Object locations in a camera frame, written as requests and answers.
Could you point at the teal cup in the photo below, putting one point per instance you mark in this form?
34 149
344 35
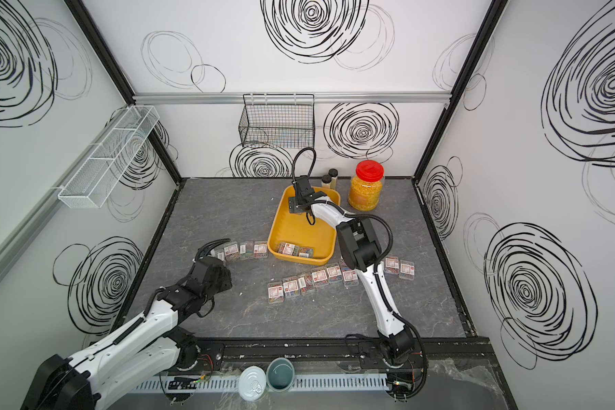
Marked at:
281 375

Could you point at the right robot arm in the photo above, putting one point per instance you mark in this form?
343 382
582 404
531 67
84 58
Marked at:
364 241

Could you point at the paper clip box table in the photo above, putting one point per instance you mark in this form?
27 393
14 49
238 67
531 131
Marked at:
260 250
392 265

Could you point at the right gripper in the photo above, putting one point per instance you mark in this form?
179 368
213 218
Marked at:
295 206

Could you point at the black wire basket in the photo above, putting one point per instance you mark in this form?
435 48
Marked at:
285 120

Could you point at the red lid corn jar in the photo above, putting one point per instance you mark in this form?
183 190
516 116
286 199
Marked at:
366 185

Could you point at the white slotted cable duct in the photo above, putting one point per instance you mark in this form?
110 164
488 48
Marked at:
229 384

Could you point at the white mesh wall shelf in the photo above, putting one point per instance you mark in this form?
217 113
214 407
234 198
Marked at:
123 155

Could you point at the yellow plastic tray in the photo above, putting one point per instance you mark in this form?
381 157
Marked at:
295 229

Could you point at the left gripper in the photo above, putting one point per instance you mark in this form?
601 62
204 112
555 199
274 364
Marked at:
226 276

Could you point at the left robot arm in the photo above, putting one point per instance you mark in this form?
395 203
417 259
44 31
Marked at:
152 342

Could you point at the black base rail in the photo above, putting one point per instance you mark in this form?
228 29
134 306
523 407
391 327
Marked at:
211 354

